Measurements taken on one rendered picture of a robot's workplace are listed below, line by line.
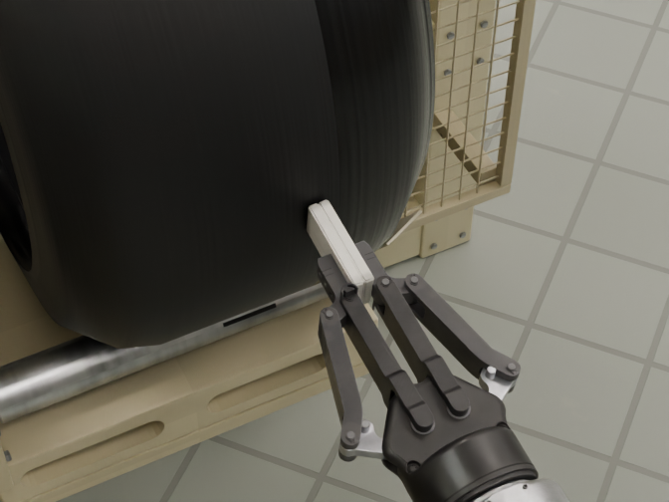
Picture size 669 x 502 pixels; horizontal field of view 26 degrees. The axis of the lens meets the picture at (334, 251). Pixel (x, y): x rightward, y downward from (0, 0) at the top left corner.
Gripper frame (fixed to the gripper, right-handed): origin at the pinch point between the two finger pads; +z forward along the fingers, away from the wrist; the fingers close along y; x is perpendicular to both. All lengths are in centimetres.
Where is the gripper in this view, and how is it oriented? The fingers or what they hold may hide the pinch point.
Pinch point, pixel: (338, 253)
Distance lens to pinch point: 97.0
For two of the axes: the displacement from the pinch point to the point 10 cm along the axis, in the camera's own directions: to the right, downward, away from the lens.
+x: -0.6, 5.5, 8.4
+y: -8.9, 3.4, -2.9
